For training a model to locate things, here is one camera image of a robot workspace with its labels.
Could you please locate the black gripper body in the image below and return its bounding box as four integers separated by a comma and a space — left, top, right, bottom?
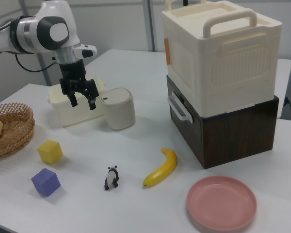
59, 60, 88, 95

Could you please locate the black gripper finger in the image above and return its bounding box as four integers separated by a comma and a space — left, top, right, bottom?
83, 78, 99, 111
60, 77, 78, 107

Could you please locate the dark drawer with white handle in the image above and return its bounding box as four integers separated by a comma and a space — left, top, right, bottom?
166, 75, 205, 168

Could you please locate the open white plastic bin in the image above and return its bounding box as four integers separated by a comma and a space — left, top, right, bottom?
46, 75, 107, 128

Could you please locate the dark wood drawer cabinet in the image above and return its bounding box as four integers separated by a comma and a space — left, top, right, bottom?
166, 75, 280, 170

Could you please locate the small beige lidded trash can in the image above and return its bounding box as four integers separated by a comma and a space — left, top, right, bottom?
99, 87, 136, 132

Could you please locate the yellow foam cube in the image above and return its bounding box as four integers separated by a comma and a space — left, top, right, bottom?
37, 139, 64, 165

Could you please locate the woven wicker basket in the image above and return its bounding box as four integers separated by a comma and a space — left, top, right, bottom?
0, 102, 35, 160

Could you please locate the panda figurine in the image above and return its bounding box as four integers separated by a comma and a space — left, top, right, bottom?
103, 165, 120, 191

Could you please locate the purple foam cube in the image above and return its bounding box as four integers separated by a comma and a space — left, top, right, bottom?
31, 167, 62, 198

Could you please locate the yellow toy banana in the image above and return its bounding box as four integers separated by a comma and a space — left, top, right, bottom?
142, 147, 178, 188

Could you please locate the cream plastic storage box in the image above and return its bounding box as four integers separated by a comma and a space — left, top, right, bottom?
162, 0, 283, 119

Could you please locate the pink plastic plate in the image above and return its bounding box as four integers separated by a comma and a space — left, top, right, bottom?
186, 176, 258, 232

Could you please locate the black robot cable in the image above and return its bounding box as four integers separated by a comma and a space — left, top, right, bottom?
14, 53, 62, 73

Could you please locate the black wall cable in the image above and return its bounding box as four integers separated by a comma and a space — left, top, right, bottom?
284, 96, 291, 121

